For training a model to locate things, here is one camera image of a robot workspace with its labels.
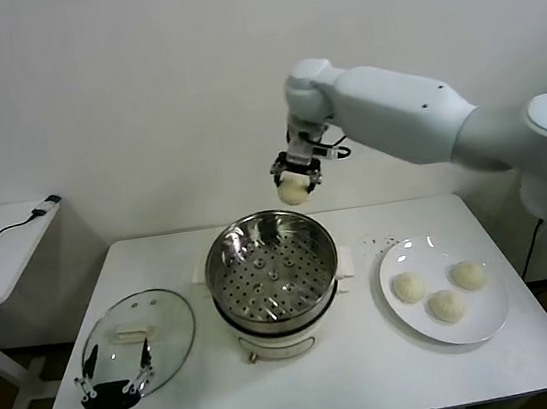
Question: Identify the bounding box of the white round plate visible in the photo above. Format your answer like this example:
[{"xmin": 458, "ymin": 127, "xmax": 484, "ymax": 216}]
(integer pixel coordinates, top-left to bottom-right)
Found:
[{"xmin": 373, "ymin": 226, "xmax": 516, "ymax": 355}]

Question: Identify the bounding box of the steel steamer pot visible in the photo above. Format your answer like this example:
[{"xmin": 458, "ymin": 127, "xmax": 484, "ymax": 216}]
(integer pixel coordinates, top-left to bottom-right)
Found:
[{"xmin": 187, "ymin": 234, "xmax": 367, "ymax": 371}]

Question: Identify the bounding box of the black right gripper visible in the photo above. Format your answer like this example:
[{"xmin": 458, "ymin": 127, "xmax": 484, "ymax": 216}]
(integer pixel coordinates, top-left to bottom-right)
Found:
[{"xmin": 264, "ymin": 128, "xmax": 328, "ymax": 199}]

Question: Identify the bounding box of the white side table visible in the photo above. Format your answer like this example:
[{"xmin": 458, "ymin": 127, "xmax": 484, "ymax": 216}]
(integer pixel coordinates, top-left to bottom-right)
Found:
[{"xmin": 0, "ymin": 195, "xmax": 91, "ymax": 409}]

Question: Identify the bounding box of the stainless steel steamer basket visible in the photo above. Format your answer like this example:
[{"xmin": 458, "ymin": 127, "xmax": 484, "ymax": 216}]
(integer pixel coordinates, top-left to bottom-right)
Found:
[{"xmin": 198, "ymin": 201, "xmax": 345, "ymax": 332}]

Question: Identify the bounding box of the glass lid with cream handle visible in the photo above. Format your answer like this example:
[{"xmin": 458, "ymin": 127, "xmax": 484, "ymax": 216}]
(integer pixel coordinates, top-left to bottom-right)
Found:
[{"xmin": 72, "ymin": 284, "xmax": 206, "ymax": 408}]

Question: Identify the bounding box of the white steamed baozi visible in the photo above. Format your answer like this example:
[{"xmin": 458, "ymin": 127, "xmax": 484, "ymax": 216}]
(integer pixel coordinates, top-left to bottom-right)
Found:
[
  {"xmin": 388, "ymin": 270, "xmax": 428, "ymax": 309},
  {"xmin": 273, "ymin": 167, "xmax": 319, "ymax": 209},
  {"xmin": 424, "ymin": 287, "xmax": 471, "ymax": 329},
  {"xmin": 448, "ymin": 257, "xmax": 491, "ymax": 292}
]

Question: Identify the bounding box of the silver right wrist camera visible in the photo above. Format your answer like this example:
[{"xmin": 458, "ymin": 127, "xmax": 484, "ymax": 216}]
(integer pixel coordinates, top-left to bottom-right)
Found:
[{"xmin": 314, "ymin": 137, "xmax": 353, "ymax": 164}]

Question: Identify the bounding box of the black cable with adapter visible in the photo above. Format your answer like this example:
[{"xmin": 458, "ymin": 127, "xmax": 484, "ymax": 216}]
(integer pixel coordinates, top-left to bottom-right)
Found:
[{"xmin": 0, "ymin": 194, "xmax": 67, "ymax": 244}]

